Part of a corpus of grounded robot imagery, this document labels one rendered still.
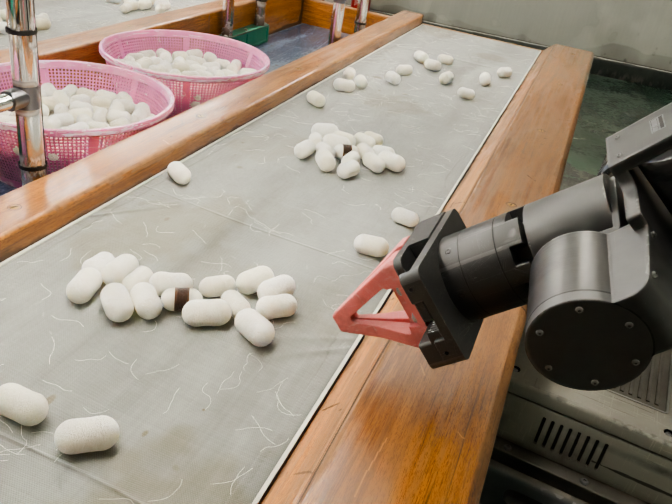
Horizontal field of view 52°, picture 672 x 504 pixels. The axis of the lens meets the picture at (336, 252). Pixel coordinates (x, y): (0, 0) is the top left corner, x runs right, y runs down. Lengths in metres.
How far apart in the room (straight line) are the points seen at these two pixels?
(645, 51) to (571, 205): 4.96
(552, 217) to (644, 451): 0.68
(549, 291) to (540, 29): 4.97
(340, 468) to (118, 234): 0.35
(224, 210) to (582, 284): 0.46
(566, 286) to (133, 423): 0.28
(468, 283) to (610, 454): 0.67
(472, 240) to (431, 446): 0.13
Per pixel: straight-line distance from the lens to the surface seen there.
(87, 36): 1.22
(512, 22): 5.29
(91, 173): 0.73
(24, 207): 0.67
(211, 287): 0.57
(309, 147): 0.86
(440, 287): 0.41
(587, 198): 0.40
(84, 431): 0.44
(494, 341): 0.55
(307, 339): 0.55
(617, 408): 1.04
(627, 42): 5.33
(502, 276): 0.41
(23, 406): 0.47
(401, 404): 0.47
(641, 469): 1.06
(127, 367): 0.51
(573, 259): 0.35
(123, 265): 0.59
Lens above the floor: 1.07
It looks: 30 degrees down
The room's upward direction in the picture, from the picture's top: 9 degrees clockwise
